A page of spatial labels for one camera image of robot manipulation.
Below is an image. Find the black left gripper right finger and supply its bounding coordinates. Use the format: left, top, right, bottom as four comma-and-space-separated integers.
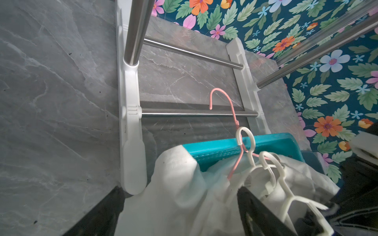
237, 187, 295, 236

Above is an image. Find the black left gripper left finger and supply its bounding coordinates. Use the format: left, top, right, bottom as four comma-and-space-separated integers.
64, 186, 125, 236

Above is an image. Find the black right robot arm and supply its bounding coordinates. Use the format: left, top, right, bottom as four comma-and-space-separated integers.
327, 123, 378, 236

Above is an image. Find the white garment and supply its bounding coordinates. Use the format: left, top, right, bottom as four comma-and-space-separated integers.
113, 144, 340, 236

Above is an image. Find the teal laundry basket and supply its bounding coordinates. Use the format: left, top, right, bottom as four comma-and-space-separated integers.
183, 133, 305, 172

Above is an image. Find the white steel clothes rack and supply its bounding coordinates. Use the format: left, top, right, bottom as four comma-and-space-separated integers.
116, 1, 378, 195

